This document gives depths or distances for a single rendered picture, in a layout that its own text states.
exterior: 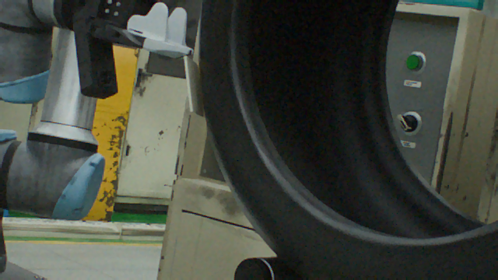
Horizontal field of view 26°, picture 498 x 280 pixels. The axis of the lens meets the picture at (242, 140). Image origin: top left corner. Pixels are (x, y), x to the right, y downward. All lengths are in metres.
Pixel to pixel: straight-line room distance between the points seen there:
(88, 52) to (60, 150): 0.40
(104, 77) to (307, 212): 0.43
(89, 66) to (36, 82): 0.16
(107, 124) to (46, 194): 5.24
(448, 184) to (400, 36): 0.27
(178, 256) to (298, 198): 1.00
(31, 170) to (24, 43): 0.32
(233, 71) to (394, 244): 0.25
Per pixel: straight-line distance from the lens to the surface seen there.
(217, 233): 1.93
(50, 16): 1.41
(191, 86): 1.11
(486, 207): 1.35
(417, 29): 1.79
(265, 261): 1.07
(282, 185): 1.02
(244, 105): 1.06
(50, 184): 1.72
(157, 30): 1.28
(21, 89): 1.48
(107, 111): 6.94
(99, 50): 1.36
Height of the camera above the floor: 1.09
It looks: 3 degrees down
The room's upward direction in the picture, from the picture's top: 10 degrees clockwise
